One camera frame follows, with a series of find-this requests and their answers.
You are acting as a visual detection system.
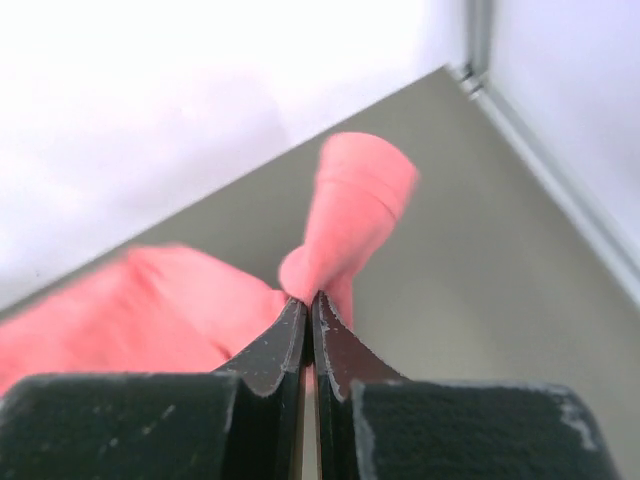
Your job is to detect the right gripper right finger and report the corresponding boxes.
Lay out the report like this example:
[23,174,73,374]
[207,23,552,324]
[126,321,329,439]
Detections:
[311,294,619,480]

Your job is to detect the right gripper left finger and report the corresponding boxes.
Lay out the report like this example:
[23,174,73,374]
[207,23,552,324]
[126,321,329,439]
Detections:
[1,301,308,480]

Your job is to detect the pink t shirt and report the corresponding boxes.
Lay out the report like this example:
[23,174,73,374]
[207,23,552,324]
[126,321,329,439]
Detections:
[1,132,419,389]

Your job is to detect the right aluminium frame post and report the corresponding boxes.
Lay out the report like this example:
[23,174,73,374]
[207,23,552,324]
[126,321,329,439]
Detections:
[456,1,639,297]

